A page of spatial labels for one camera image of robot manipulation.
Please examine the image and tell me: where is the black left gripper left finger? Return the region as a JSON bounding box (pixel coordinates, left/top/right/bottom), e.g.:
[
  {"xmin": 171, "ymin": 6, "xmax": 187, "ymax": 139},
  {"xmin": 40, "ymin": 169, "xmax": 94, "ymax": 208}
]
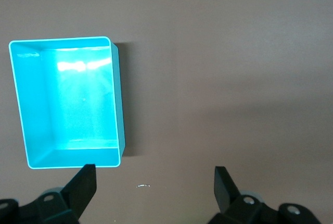
[{"xmin": 0, "ymin": 164, "xmax": 98, "ymax": 224}]

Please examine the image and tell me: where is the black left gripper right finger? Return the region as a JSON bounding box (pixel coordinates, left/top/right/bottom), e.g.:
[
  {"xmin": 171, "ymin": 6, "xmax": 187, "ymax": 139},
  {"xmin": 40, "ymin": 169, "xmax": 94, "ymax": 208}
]
[{"xmin": 208, "ymin": 166, "xmax": 319, "ymax": 224}]

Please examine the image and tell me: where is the turquoise plastic bin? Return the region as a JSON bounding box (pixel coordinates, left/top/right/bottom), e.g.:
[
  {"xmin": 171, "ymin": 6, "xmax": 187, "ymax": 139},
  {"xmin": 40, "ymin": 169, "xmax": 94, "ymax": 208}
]
[{"xmin": 8, "ymin": 36, "xmax": 127, "ymax": 169}]

